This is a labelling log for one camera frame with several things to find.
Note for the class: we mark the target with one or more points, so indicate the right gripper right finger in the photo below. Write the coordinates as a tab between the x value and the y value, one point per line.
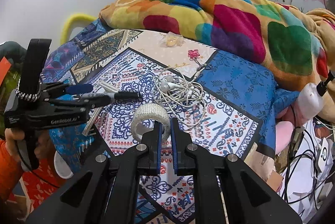
226	189

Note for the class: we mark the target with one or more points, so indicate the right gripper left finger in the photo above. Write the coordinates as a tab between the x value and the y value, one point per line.
106	188

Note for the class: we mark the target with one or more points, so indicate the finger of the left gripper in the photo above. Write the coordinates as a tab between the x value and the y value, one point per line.
78	105
57	89

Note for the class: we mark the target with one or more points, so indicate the black marker pen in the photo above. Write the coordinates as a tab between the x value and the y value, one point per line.
114	96

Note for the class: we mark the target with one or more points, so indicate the white glitter tape roll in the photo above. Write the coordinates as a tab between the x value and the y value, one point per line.
144	119

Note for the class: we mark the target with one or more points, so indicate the white earphones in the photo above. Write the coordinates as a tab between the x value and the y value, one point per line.
184	99

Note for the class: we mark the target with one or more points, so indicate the clear plastic wrapper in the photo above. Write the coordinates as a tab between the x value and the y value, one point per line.
171	40

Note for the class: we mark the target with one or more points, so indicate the pink hair clip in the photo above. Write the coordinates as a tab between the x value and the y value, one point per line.
193	54

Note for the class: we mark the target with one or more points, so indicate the person's left hand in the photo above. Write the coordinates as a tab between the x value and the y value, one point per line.
44	145

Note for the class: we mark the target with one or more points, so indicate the patchwork patterned bed sheet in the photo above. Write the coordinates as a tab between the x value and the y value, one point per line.
226	103

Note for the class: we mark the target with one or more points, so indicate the white spray bottle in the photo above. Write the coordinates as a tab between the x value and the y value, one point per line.
310	100

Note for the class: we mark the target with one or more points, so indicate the colourful fleece blanket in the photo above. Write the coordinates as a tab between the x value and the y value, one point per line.
297	47

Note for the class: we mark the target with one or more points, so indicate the yellow padded bed rail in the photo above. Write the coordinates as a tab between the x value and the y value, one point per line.
73	21

